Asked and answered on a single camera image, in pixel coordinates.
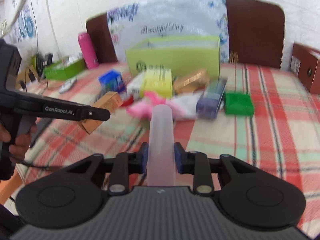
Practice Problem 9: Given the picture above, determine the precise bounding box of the translucent white plastic tube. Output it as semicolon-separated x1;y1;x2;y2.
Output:
147;105;176;186

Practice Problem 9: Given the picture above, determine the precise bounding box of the purple blue long box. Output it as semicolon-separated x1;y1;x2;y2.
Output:
196;77;227;119

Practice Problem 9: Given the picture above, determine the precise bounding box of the white pink glove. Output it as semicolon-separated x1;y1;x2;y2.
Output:
165;92;202;120
126;91;177;120

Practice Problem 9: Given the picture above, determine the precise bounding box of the small orange cardboard box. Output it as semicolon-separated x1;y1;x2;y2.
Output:
77;92;123;134

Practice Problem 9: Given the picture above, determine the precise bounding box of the red tape roll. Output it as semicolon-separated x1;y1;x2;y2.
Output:
121;95;134;107

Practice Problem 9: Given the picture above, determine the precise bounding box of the blue plastic jar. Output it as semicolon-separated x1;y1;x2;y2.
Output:
98;70;125;93

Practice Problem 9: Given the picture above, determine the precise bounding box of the white medicine box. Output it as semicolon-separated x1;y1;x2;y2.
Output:
126;72;145;100

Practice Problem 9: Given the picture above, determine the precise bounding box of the gold brown box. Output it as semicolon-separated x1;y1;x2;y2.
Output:
172;69;210;94

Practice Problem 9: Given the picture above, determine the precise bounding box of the yellow box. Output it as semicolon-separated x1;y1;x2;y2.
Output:
140;68;173;98

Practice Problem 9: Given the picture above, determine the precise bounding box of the person left hand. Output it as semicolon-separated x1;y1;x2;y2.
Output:
1;121;37;163

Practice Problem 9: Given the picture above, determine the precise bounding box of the white remote device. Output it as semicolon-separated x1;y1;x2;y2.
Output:
58;77;77;94

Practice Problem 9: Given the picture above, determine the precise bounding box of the green tray box left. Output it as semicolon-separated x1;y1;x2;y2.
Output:
43;59;87;81

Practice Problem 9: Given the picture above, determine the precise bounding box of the pink thermos bottle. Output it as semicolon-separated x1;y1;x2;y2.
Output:
78;32;99;69

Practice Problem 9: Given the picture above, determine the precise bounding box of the plaid bed sheet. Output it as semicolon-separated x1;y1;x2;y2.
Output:
26;64;319;237

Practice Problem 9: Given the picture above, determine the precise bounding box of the large green cardboard box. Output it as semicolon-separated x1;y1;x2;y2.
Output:
125;35;220;78

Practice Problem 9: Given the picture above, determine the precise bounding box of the floral packaged pillow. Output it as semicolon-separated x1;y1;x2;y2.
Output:
106;0;229;63

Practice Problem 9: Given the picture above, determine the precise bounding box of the dark brown headboard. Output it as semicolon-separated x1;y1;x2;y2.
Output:
86;0;285;69

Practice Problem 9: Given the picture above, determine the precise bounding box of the brown cardboard box right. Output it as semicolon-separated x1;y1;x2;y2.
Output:
290;42;320;95

